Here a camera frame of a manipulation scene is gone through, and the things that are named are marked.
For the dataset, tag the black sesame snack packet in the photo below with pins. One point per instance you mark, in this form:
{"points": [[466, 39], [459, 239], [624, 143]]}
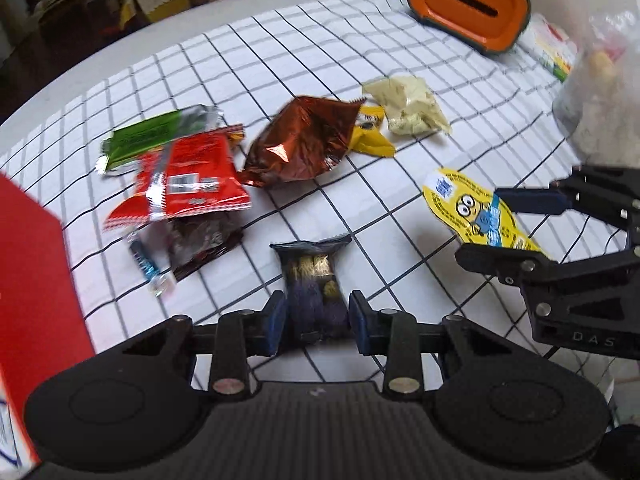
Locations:
{"points": [[316, 307]]}

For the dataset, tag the dark brown snack packet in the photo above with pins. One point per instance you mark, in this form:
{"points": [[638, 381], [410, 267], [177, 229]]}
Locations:
{"points": [[197, 240]]}

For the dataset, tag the yellow small snack packet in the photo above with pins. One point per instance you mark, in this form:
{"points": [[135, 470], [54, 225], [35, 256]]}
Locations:
{"points": [[366, 134]]}

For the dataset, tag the white checkered tablecloth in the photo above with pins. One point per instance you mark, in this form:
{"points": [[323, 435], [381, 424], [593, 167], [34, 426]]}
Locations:
{"points": [[400, 255]]}

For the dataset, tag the yellow minion snack packet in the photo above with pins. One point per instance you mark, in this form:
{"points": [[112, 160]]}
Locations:
{"points": [[475, 214]]}

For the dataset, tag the brown foil snack bag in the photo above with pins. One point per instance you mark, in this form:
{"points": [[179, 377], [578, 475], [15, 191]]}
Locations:
{"points": [[307, 138]]}

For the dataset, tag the red cardboard box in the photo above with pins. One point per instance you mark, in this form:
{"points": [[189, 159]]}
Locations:
{"points": [[42, 329]]}

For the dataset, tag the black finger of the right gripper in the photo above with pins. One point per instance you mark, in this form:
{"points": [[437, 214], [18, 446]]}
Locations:
{"points": [[511, 266]]}

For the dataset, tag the cream snack packet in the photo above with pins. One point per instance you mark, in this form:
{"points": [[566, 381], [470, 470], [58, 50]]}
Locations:
{"points": [[410, 105]]}

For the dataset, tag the green silver snack bar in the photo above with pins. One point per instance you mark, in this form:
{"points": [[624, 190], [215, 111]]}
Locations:
{"points": [[126, 144]]}

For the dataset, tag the blue wrapped candy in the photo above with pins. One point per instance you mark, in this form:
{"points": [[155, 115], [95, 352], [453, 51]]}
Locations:
{"points": [[159, 282]]}

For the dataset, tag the orange tissue box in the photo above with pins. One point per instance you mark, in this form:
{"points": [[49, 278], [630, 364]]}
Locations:
{"points": [[490, 26]]}

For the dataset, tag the clear plastic bag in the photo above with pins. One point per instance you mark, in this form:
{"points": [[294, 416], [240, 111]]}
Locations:
{"points": [[597, 107]]}

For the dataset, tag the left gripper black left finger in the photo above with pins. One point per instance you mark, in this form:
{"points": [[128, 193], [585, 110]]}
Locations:
{"points": [[236, 336]]}

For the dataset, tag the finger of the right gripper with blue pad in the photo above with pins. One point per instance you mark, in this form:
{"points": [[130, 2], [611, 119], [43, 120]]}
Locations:
{"points": [[535, 200]]}

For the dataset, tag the colourful flat packet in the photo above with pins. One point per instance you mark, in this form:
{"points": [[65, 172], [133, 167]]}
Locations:
{"points": [[549, 45]]}

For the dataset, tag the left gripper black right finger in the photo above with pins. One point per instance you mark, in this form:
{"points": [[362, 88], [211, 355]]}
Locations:
{"points": [[399, 337]]}

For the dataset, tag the red snack bag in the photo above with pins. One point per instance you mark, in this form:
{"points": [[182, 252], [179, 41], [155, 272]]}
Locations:
{"points": [[186, 177]]}

